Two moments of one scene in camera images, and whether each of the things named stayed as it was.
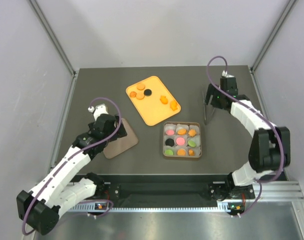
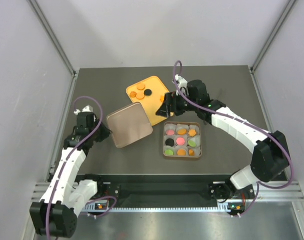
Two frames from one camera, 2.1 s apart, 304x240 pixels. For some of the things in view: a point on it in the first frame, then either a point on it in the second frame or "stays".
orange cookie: [181, 152] stays
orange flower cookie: [192, 132] stays
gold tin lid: [116, 146] -> [128, 124]
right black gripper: [212, 91] -> [170, 105]
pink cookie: [180, 141] stays
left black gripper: [120, 133] -> [106, 132]
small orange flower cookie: [191, 152] stays
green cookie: [169, 152] stays
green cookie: [191, 143] stays
